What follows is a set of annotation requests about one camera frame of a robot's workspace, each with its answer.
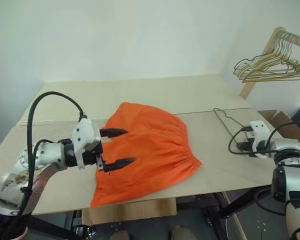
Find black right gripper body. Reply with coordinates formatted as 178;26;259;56
235;136;256;152

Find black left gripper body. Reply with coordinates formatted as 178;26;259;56
82;140;105;167

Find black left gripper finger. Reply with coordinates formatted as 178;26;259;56
96;157;138;174
98;127;130;138

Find orange shorts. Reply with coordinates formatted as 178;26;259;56
89;101;204;208

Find brown open cardboard box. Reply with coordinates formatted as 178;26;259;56
258;109;300;161

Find flat brown cardboard box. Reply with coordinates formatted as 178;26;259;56
81;198;178;226

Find light wooden clothes rack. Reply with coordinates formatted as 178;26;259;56
239;26;300;98

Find light wooden floor bar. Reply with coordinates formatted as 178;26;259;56
221;191;249;240

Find black mesh fabric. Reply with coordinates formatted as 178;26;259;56
0;211;29;240

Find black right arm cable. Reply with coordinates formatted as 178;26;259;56
227;121;295;155

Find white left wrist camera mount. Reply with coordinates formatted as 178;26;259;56
71;116;102;171

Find black metal table frame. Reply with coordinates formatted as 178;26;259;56
27;187;275;240

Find gold wire hanger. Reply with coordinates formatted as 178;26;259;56
238;32;300;81
241;32;300;84

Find silver wire hanger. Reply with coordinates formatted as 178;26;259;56
234;33;300;79

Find dark green wire hanger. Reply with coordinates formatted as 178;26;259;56
233;34;295;76

